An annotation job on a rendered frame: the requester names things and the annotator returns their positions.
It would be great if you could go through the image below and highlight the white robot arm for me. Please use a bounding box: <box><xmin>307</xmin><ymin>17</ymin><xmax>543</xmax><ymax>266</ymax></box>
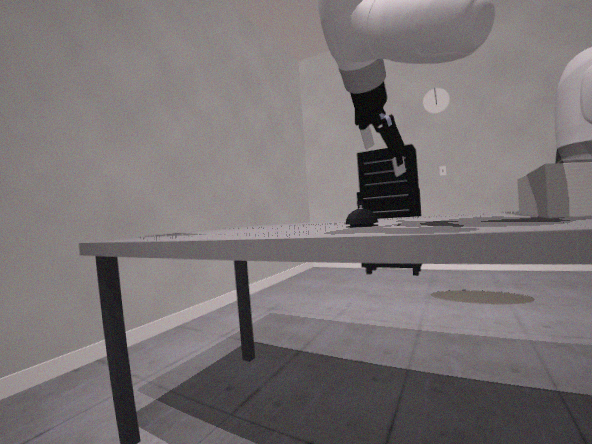
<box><xmin>317</xmin><ymin>0</ymin><xmax>592</xmax><ymax>163</ymax></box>

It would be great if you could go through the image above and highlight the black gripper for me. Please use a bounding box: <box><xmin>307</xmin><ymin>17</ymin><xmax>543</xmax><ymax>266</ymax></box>
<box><xmin>350</xmin><ymin>81</ymin><xmax>408</xmax><ymax>177</ymax></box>

